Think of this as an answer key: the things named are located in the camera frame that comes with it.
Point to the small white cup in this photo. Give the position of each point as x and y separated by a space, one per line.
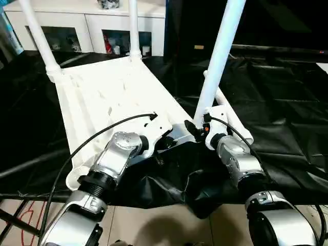
146 50

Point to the white glass-door cabinet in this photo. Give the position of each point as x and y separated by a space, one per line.
77 20

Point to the blue patterned object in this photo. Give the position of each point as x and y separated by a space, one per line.
10 33

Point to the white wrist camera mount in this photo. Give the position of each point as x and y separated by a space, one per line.
218 115
156 130

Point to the white flat board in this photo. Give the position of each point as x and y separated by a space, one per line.
323 67

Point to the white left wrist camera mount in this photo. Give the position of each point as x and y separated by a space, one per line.
156 130

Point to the black metal stand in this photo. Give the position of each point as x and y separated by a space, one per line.
20 215

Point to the red bottle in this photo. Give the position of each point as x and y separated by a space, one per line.
108 44

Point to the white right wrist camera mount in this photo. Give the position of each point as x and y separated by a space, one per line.
218 115

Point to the black plastic mat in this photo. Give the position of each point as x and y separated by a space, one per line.
287 102

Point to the white plastic table leg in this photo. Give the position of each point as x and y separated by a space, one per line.
38 36
134 28
220 56
230 115

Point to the small yellow label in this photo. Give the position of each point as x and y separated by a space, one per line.
199 47

